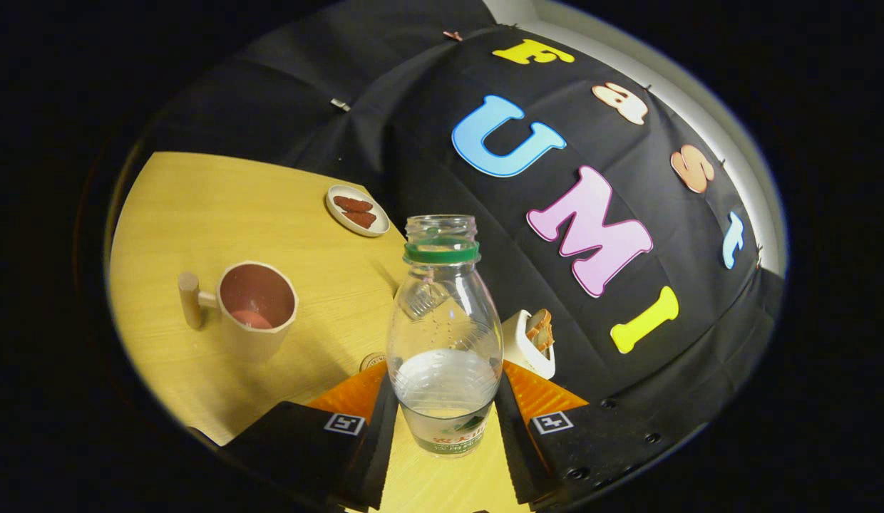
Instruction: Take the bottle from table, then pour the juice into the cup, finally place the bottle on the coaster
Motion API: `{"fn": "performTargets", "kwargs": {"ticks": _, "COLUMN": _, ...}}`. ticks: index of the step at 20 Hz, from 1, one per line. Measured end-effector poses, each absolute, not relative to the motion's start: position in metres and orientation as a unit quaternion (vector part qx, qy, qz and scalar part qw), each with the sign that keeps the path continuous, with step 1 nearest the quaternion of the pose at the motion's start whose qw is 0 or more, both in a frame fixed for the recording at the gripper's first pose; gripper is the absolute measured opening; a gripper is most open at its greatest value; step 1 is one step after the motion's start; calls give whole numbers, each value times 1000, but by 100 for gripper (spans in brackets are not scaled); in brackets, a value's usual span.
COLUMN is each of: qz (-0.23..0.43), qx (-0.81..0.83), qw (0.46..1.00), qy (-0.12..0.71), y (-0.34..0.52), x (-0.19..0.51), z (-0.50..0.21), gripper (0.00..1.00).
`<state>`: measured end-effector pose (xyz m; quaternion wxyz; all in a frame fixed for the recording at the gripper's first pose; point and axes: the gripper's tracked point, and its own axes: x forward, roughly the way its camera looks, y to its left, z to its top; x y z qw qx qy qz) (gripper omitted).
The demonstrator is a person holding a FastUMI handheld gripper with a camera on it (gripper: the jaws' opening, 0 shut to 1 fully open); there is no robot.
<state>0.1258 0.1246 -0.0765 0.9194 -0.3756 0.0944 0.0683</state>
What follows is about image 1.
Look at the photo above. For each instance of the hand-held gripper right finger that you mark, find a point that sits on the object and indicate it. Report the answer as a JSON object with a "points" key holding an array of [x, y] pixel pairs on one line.
{"points": [[513, 456]]}

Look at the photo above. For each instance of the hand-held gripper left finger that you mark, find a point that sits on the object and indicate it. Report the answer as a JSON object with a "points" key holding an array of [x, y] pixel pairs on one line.
{"points": [[383, 456]]}

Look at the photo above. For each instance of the round wooden coaster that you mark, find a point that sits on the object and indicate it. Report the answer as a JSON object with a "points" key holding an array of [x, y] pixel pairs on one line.
{"points": [[373, 362]]}

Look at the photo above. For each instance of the clear plastic juice bottle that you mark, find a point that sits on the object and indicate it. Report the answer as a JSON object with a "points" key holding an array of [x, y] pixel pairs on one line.
{"points": [[442, 320]]}

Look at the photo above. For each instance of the white toaster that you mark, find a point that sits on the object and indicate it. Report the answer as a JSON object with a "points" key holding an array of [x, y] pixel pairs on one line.
{"points": [[517, 349]]}

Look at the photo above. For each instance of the toast slice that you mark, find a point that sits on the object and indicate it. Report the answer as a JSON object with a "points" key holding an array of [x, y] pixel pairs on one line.
{"points": [[545, 339], [538, 318]]}

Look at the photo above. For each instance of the brown sausage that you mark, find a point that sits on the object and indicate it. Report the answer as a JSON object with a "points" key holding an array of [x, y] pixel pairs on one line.
{"points": [[361, 219], [353, 204]]}

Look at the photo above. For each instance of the white round plate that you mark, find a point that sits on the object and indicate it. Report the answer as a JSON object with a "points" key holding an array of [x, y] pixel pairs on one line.
{"points": [[338, 210]]}

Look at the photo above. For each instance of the wooden table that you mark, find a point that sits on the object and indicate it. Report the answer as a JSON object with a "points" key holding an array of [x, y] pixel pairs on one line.
{"points": [[199, 199]]}

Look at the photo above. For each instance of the black backdrop cloth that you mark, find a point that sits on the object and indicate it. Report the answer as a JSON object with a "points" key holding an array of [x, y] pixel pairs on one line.
{"points": [[428, 142]]}

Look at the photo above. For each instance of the pink clothespin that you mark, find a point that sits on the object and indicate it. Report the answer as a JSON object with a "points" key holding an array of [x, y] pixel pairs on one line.
{"points": [[453, 35]]}

